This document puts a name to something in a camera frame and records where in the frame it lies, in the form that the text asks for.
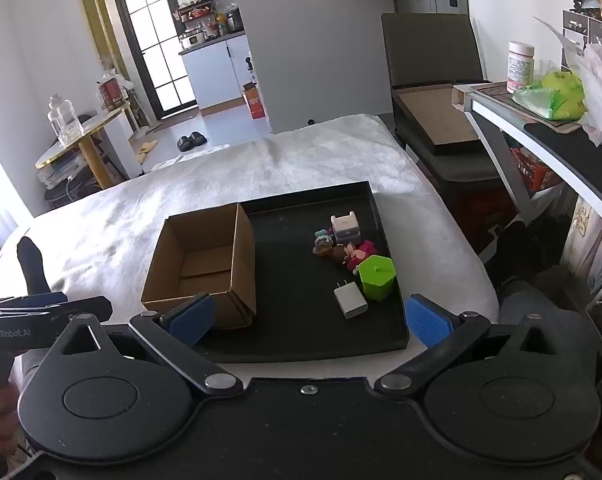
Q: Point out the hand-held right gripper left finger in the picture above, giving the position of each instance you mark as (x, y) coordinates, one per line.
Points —
(191, 316)

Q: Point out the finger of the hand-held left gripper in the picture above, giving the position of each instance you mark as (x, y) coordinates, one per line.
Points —
(36, 300)
(88, 306)

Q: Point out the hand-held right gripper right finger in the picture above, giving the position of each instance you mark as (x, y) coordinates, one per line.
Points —
(427, 319)

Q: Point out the brown cardboard box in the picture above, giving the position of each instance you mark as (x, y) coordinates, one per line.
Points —
(201, 265)

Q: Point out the green lidded container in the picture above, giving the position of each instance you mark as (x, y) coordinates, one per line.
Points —
(377, 277)

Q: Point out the white charger plug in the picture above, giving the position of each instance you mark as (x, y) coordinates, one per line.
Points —
(351, 301)

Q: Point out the black tray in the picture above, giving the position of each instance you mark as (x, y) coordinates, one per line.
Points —
(296, 310)

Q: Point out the person's black socked foot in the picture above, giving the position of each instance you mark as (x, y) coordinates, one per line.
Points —
(33, 265)

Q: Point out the small pink figurine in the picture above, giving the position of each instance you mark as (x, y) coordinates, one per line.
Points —
(363, 252)

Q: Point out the white bed blanket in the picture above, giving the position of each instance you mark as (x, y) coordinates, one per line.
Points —
(131, 220)

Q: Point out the small white toy house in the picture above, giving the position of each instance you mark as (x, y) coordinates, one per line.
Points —
(346, 227)

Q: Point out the small figurine with teal bow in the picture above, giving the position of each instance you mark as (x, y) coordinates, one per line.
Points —
(323, 242)

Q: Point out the stack of things under table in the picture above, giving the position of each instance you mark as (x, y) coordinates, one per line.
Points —
(61, 172)

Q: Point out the yellow slippers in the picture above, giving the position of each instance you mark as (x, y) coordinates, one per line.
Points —
(147, 151)

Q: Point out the round gold edged side table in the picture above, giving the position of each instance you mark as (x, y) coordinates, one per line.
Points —
(88, 132)

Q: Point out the clear glass jar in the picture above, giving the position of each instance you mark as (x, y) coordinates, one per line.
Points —
(62, 120)

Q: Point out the black framed wooden board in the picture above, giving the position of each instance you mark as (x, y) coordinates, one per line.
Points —
(441, 120)

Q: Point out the white framed desk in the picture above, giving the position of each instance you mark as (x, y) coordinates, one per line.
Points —
(556, 150)

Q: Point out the orange cardboard box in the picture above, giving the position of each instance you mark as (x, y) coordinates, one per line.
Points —
(255, 102)

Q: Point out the white kitchen cabinet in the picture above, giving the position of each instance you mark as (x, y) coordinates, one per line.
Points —
(213, 72)

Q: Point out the spray bottle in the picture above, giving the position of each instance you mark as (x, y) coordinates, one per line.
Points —
(249, 72)

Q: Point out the green plastic bag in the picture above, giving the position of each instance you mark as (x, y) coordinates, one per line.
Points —
(556, 95)

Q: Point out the pink lidded jar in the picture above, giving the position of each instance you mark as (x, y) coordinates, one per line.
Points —
(521, 67)

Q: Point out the black framed glass door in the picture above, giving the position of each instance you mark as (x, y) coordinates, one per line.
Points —
(151, 45)

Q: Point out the dark green chair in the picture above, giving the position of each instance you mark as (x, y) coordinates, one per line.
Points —
(431, 47)

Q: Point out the silver rice cooker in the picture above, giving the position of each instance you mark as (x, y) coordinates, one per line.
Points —
(193, 40)

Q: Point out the desktop drawer organizer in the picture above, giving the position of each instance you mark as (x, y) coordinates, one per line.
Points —
(583, 35)

